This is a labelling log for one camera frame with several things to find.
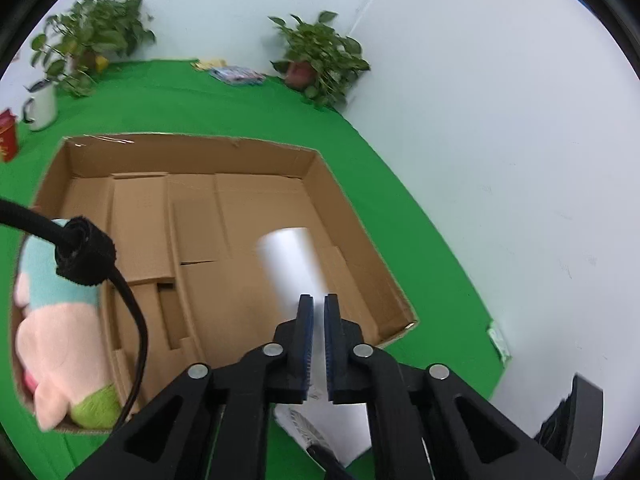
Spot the small green white packet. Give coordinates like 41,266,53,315
487,321,512,366

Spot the potted green plant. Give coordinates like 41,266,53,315
30,0,156,98
269,10,371,108

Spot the yellow packet on table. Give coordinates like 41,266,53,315
191,58,227,72

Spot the red paper cup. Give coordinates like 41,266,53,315
0,108,18,162

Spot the white handheld hair dryer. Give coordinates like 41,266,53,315
254,226,374,466

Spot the colourful packet on table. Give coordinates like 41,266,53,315
208,66,265,86

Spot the white enamel mug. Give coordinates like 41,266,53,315
22,79,58,131

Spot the right potted green plant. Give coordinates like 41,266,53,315
269,10,371,108

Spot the black cable with velcro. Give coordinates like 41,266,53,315
0,197,150,430

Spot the large open cardboard box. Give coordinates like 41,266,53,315
8,132,420,435

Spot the black round device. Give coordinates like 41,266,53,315
534,374,603,479

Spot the left potted green plant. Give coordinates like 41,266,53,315
30,0,156,98

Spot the green cloth table cover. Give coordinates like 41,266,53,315
0,58,512,480

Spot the pink teal plush toy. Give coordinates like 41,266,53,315
14,235,122,431

